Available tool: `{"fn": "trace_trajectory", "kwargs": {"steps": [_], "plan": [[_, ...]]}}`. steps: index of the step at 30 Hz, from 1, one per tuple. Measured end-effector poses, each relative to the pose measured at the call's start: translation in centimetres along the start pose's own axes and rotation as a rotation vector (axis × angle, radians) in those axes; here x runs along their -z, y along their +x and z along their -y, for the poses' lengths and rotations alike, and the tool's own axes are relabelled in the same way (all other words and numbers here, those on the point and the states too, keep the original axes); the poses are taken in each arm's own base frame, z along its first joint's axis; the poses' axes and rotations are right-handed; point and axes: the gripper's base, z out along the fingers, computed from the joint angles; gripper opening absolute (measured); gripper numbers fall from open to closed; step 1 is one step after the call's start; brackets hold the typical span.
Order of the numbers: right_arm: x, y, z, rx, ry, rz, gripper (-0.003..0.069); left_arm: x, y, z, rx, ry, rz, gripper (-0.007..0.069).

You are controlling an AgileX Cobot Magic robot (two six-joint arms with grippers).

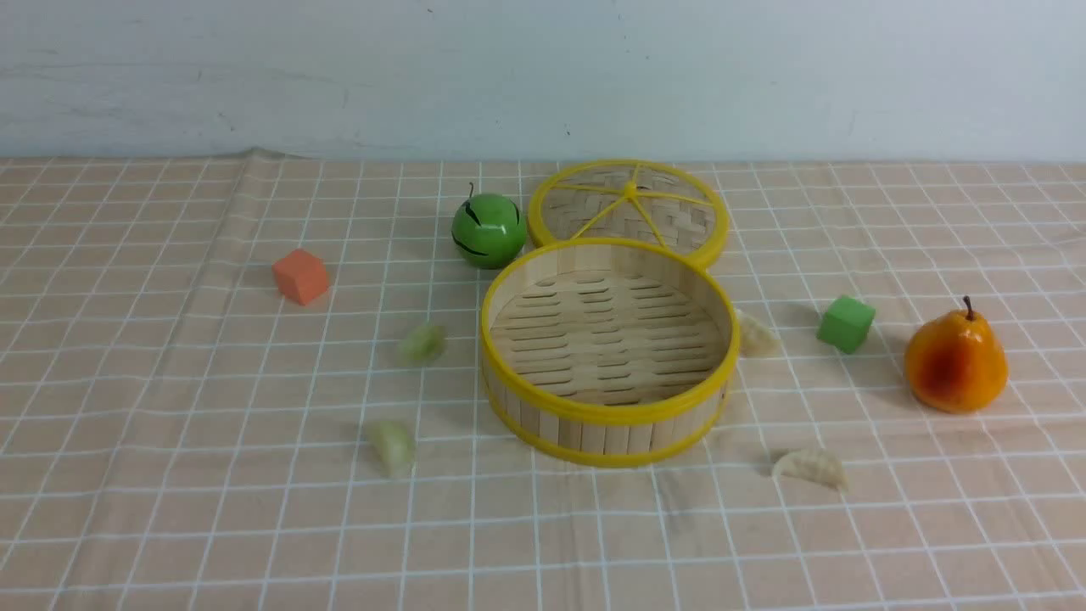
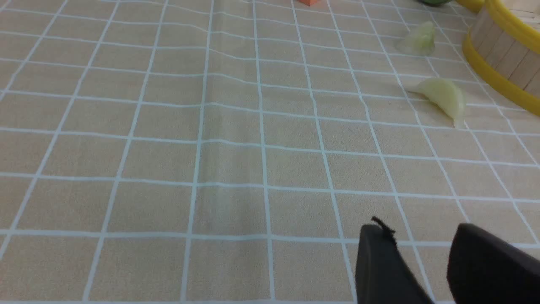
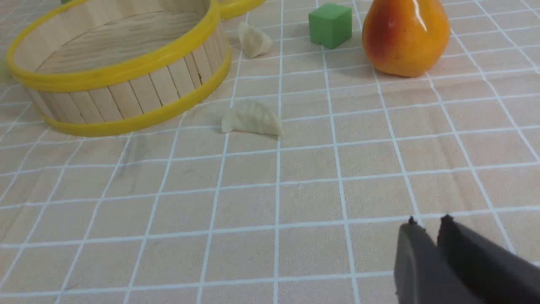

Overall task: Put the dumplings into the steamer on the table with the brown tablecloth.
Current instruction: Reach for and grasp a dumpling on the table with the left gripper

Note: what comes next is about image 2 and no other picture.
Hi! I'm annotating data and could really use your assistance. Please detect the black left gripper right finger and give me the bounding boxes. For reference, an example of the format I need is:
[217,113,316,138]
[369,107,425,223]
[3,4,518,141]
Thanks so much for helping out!
[447,223,540,304]

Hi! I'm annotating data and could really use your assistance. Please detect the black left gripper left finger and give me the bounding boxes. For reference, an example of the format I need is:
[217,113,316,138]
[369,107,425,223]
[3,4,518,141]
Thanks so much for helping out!
[355,217,433,304]

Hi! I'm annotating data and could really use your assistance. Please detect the pale green dumpling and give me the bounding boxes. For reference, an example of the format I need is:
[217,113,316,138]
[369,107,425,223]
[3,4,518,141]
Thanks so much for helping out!
[405,78,466,129]
[395,21,435,56]

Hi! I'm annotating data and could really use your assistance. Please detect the bamboo steamer tray yellow rims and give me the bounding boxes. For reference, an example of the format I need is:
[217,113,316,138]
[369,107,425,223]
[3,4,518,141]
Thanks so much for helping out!
[462,0,540,115]

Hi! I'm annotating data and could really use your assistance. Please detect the beige checkered tablecloth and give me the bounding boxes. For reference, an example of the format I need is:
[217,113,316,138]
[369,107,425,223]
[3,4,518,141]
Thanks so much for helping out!
[0,0,539,304]

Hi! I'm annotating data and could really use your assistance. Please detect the green toy apple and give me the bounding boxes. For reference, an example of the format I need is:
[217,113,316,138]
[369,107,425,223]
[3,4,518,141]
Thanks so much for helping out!
[418,0,453,7]

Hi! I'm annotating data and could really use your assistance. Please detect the orange foam cube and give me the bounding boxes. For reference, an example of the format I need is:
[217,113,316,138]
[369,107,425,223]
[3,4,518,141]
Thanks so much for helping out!
[297,0,320,6]

